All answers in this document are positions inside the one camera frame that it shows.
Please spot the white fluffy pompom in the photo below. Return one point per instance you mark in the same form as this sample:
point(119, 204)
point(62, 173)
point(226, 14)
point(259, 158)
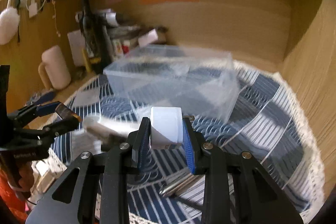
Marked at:
point(9, 22)

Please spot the blue white patterned cloth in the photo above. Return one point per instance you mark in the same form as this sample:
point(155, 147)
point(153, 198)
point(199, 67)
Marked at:
point(266, 120)

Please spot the dark wine bottle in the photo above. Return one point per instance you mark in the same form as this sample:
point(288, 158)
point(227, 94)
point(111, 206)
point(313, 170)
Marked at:
point(92, 38)

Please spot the clear plastic storage box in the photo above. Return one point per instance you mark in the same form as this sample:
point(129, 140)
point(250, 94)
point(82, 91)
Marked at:
point(200, 81)

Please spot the white small carton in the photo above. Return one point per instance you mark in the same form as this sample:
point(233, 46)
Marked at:
point(152, 37)

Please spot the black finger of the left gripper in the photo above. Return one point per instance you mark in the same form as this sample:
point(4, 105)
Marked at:
point(59, 128)

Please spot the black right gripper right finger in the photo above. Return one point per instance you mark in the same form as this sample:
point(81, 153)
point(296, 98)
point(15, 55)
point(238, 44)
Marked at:
point(204, 158)

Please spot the pink insulated jug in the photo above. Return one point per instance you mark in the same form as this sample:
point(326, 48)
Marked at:
point(53, 70)

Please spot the stack of papers and books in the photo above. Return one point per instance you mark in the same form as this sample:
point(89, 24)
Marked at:
point(113, 29)

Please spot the white notepad sheet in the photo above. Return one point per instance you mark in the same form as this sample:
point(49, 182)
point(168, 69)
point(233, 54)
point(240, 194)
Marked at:
point(77, 43)

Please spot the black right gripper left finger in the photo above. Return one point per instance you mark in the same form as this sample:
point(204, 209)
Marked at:
point(127, 158)

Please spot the white rectangular box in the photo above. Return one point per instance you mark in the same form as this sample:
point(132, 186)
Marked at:
point(166, 127)

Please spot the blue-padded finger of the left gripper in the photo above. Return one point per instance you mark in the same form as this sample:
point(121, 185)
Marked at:
point(39, 110)

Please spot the small dark amber bottle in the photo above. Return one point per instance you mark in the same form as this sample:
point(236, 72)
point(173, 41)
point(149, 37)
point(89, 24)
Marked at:
point(65, 113)

